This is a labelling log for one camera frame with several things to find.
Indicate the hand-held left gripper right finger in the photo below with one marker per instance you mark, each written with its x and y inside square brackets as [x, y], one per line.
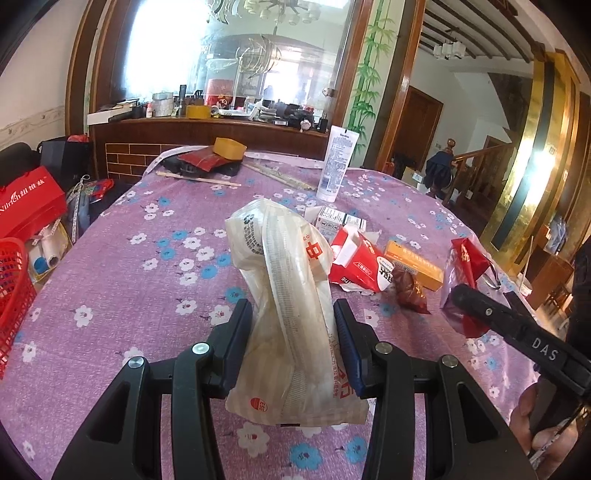
[348, 350]

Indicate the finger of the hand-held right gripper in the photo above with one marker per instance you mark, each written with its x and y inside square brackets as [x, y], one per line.
[475, 304]
[521, 307]

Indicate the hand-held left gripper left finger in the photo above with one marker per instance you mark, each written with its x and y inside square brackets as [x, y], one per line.
[238, 337]

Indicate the red foil wrapper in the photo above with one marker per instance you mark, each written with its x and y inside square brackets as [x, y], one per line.
[466, 261]

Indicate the small white cardboard box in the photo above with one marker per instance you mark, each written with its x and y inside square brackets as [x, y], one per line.
[332, 219]

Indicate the person's right hand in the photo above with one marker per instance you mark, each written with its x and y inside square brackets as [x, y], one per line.
[526, 415]

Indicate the dark red snack packet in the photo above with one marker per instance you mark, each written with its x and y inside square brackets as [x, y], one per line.
[408, 290]

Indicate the orange cardboard box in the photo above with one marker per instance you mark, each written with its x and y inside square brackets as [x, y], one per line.
[413, 265]

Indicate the red drink carton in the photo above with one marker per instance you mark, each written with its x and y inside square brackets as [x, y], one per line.
[364, 263]

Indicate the purple floral tablecloth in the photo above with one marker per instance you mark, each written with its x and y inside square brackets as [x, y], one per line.
[138, 286]

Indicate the dark jacket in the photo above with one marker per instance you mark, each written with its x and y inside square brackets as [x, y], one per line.
[437, 170]

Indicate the wooden stair railing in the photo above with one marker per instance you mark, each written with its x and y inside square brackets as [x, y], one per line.
[480, 161]

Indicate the golden pillar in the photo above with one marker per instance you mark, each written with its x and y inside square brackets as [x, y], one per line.
[531, 161]

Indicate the single wooden chopstick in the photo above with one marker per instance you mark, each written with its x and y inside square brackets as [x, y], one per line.
[198, 179]

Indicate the paper-wrapped chopsticks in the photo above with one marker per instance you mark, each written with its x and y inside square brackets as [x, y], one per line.
[281, 177]

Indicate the dark red foil packet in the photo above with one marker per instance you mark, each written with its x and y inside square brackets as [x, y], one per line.
[203, 159]

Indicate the black and red pouch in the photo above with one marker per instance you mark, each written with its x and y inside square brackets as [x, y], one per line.
[174, 165]

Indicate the yellow plastic container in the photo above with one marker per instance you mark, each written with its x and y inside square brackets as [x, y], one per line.
[230, 148]

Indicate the white lotion tube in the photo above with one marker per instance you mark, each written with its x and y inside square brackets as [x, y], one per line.
[337, 161]

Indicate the wooden door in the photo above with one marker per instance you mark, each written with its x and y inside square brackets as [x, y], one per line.
[415, 124]

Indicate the white roll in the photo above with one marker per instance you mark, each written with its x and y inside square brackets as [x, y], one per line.
[44, 259]

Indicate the wooden sideboard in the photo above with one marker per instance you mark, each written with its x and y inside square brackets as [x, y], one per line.
[184, 134]

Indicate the measuring tape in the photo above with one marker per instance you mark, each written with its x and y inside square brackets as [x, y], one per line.
[69, 207]

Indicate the yellow box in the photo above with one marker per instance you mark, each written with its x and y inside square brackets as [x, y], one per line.
[197, 112]

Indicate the red plastic basket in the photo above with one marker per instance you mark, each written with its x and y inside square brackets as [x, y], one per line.
[14, 286]

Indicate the red gift box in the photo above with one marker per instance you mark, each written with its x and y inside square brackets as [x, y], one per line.
[219, 97]

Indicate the red paper shopping bag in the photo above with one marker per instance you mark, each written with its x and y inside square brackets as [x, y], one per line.
[27, 203]

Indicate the black bag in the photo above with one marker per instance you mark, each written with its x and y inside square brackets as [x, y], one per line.
[60, 157]

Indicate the ceiling lamp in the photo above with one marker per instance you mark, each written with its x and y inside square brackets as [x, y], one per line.
[449, 49]

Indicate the glass partition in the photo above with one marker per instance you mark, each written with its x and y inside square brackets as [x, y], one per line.
[161, 46]

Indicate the chandelier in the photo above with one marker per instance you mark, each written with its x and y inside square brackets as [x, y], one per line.
[277, 11]

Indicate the green bamboo wall decal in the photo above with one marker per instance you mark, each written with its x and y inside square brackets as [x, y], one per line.
[369, 78]

